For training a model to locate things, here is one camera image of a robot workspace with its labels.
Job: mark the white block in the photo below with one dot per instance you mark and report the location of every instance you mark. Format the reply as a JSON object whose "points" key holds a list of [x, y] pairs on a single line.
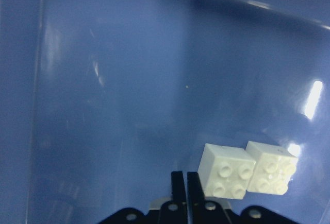
{"points": [[225, 171], [273, 170]]}

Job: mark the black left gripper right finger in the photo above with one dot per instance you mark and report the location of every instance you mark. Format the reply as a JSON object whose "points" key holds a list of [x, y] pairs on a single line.
{"points": [[196, 198]]}

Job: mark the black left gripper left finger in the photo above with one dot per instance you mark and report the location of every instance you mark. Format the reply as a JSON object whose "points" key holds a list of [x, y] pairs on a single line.
{"points": [[178, 204]]}

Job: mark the blue plastic tray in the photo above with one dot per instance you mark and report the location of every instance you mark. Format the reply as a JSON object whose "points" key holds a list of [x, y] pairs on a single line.
{"points": [[102, 99]]}

